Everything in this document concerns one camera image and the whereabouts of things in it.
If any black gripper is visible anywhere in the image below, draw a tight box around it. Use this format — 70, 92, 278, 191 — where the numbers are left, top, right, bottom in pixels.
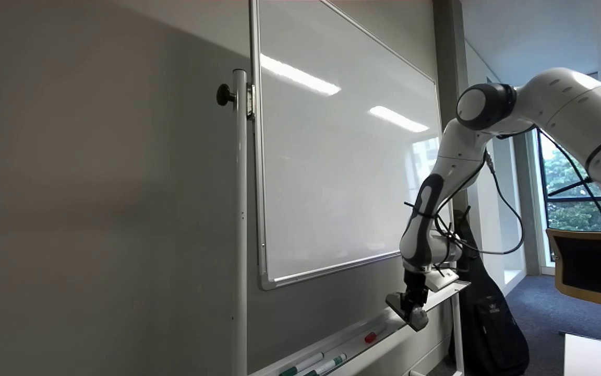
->
398, 267, 434, 316

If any large whiteboard panel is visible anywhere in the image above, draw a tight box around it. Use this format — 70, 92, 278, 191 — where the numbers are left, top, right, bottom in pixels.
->
247, 0, 455, 292

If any black framed window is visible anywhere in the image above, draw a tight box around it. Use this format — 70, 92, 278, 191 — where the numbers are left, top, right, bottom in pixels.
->
535, 81, 601, 237

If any black stand knob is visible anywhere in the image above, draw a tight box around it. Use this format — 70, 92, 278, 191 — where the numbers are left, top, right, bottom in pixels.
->
214, 81, 237, 108

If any white marker tray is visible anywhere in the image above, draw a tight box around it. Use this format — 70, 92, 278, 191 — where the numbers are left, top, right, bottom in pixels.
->
249, 275, 474, 376

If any black soft bag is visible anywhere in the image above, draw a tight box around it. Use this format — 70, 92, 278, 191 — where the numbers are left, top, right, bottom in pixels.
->
450, 206, 532, 376

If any grey whiteboard eraser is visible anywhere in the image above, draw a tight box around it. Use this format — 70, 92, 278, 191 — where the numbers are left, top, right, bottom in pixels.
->
383, 290, 429, 331

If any white table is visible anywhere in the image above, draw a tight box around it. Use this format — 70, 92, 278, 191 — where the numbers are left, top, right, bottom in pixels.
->
562, 331, 601, 376

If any red capped marker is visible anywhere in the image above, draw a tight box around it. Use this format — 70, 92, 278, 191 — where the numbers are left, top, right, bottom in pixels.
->
360, 322, 390, 347

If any wooden chair with black back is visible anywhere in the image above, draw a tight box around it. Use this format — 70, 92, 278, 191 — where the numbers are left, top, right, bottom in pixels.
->
545, 228, 601, 345

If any green capped marker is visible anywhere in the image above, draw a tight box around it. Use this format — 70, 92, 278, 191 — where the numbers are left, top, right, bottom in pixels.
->
276, 350, 328, 376
305, 352, 349, 376

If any black cable with metal connector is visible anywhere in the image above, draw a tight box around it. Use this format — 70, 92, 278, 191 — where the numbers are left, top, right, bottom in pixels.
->
439, 136, 601, 300

